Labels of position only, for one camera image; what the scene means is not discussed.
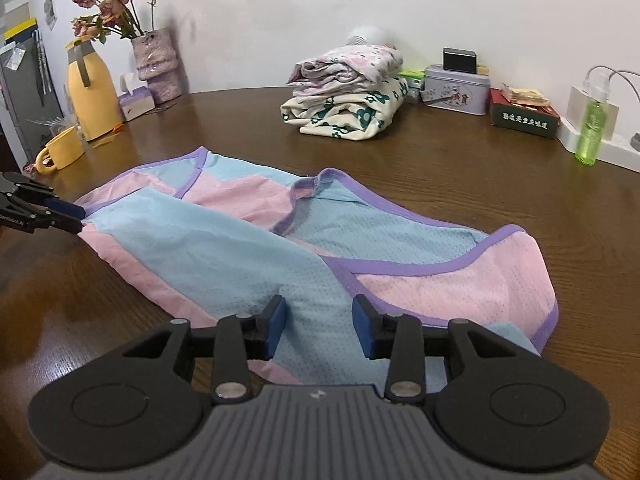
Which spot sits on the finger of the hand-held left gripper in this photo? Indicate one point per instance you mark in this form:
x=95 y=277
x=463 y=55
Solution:
x=62 y=206
x=62 y=224

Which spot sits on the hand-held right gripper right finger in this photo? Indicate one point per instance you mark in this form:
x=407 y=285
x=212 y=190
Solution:
x=362 y=327

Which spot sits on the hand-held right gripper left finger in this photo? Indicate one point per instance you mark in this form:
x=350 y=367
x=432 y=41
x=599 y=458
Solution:
x=276 y=325

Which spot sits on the pink blue purple mesh garment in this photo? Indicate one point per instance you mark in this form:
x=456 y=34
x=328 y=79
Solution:
x=200 y=250

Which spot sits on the yellow mug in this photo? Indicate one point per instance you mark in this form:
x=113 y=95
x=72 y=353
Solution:
x=62 y=152

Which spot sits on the orange paper scrap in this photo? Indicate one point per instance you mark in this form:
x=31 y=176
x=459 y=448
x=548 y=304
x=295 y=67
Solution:
x=107 y=139

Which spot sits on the grey cabinet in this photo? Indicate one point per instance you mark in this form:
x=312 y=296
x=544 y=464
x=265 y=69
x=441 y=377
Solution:
x=20 y=105

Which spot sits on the yellow thermos jug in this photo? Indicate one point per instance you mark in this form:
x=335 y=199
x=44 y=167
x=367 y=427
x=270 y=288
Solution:
x=92 y=95

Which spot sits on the purple white tissue box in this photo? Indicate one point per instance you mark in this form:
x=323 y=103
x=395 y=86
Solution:
x=136 y=102

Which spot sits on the pink mottled vase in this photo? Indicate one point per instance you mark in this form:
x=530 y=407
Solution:
x=155 y=57

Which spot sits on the dried pink flower bouquet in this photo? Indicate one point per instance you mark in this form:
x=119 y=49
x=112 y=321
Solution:
x=107 y=7

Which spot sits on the folded cream green-flower garment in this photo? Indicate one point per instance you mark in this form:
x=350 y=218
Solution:
x=350 y=115

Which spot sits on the green packet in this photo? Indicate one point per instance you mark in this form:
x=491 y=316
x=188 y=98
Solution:
x=412 y=82

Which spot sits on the grey metal tin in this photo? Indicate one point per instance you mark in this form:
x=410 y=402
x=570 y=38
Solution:
x=455 y=92

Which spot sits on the folded pink floral garment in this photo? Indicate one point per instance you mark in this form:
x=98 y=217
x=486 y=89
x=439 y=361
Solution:
x=345 y=67

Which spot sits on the red green cardboard box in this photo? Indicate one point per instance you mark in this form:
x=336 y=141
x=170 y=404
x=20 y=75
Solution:
x=522 y=120

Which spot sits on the stack of paper cards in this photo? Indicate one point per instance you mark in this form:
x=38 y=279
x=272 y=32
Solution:
x=525 y=96

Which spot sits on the black small box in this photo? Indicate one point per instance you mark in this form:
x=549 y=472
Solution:
x=459 y=60

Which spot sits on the white round speaker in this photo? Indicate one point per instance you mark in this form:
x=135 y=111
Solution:
x=367 y=35

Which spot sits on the green spray bottle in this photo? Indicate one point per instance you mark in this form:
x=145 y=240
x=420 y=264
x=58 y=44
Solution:
x=591 y=130

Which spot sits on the white charger block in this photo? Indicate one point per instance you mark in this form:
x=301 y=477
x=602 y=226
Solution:
x=575 y=105

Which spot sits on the white power strip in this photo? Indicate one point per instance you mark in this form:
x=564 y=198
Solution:
x=620 y=150

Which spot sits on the grey plug adapter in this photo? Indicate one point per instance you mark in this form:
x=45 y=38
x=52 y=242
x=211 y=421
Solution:
x=635 y=142

